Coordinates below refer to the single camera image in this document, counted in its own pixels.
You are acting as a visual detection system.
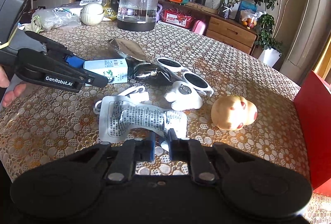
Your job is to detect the yellow squishy bear toy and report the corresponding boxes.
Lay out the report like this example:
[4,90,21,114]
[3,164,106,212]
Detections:
[211,95,258,131]

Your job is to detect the white plush toy keychain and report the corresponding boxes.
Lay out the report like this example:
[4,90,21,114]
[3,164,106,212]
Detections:
[164,81,203,111]

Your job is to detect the white charging cable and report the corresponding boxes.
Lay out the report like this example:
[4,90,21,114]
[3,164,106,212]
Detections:
[92,85,151,115]

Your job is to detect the white green carton box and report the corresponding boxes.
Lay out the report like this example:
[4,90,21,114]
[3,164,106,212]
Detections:
[83,58,128,84]

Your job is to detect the silver foil snack bag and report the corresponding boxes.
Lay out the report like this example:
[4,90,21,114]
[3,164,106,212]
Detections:
[107,37,148,62]

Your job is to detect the black shiny snack packet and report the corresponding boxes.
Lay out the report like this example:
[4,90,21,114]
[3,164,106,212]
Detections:
[126,59,172,86]

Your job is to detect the white round sunglasses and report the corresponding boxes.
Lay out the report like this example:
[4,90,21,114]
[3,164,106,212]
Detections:
[156,57,214,97]

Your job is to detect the person's left hand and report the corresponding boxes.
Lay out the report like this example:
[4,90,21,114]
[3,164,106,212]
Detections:
[0,64,28,108]

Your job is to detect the clear plastic bag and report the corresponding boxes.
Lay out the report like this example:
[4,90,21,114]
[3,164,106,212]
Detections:
[30,8,81,33]

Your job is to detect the cream ribbed round container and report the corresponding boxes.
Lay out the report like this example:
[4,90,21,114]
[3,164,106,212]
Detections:
[80,3,104,26]

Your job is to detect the yellow snack bag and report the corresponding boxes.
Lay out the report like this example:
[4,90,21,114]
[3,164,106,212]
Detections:
[103,5,117,21]

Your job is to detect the glass electric kettle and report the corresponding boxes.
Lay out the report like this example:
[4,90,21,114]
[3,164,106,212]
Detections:
[110,0,158,32]

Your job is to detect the red gift box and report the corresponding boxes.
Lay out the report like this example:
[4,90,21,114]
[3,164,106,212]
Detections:
[162,9,195,29]

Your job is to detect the white planter pot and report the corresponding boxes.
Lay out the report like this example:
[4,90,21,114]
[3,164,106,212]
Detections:
[258,48,281,67]

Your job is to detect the pink small case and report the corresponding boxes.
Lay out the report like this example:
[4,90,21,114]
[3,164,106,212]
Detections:
[191,20,206,35]

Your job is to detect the wooden tv cabinet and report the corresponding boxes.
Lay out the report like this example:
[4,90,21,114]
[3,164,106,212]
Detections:
[159,0,258,55]

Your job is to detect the red cardboard box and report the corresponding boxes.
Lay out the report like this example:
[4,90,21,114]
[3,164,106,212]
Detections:
[293,71,330,196]

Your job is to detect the fruit bag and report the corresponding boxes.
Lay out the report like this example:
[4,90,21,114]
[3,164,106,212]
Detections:
[239,10,266,30]

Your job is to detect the yellow curtain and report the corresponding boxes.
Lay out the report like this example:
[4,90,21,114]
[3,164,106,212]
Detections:
[313,39,331,79]

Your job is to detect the standing air conditioner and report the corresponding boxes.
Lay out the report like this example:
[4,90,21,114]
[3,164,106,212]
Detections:
[280,0,330,85]

